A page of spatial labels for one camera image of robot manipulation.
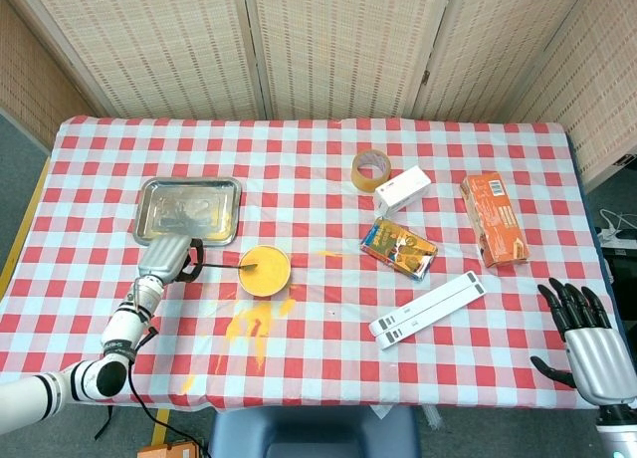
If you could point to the beige woven folding screen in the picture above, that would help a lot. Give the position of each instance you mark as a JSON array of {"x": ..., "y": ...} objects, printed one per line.
[{"x": 149, "y": 45}]

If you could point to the white cardboard box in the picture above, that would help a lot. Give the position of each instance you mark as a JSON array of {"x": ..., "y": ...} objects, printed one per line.
[{"x": 403, "y": 189}]

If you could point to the orange case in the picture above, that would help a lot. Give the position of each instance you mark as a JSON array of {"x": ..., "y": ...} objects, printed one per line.
[{"x": 169, "y": 450}]

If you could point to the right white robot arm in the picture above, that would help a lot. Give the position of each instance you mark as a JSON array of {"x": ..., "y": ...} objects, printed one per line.
[{"x": 619, "y": 433}]

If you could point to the blue padded seat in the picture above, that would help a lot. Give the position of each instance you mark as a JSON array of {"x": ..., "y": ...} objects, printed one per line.
[{"x": 313, "y": 433}]

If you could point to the spilled yellow powder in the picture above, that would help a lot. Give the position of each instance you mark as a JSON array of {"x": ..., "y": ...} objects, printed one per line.
[{"x": 249, "y": 323}]

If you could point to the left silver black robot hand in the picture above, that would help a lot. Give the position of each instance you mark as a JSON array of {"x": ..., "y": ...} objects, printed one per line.
[{"x": 161, "y": 259}]

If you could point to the colourful snack packet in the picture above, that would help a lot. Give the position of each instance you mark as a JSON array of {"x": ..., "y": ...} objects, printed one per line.
[{"x": 398, "y": 249}]

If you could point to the red white checkered tablecloth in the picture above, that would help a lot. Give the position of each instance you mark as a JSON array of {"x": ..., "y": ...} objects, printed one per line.
[{"x": 318, "y": 144}]

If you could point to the white folding stand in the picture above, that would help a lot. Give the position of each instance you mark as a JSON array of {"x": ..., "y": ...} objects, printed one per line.
[{"x": 428, "y": 308}]

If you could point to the black spoon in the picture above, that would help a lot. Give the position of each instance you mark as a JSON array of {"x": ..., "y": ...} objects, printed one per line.
[{"x": 224, "y": 266}]

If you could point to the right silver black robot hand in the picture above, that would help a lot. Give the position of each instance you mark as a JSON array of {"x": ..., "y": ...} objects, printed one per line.
[{"x": 599, "y": 363}]

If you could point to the brown packing tape roll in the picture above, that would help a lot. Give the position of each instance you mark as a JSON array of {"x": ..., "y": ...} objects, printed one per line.
[{"x": 359, "y": 177}]

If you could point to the metal tray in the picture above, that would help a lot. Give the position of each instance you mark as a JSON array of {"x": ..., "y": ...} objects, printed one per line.
[{"x": 189, "y": 209}]

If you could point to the black equipment box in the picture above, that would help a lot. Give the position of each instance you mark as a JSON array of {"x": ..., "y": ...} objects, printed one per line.
[{"x": 622, "y": 279}]

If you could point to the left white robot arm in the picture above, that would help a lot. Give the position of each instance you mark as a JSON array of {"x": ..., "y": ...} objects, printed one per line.
[{"x": 122, "y": 328}]

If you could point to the off-white bowl of yellow powder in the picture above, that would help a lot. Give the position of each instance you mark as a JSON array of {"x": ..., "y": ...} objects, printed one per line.
[{"x": 269, "y": 279}]

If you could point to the orange carton box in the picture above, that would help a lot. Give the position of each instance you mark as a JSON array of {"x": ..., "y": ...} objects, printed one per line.
[{"x": 495, "y": 219}]

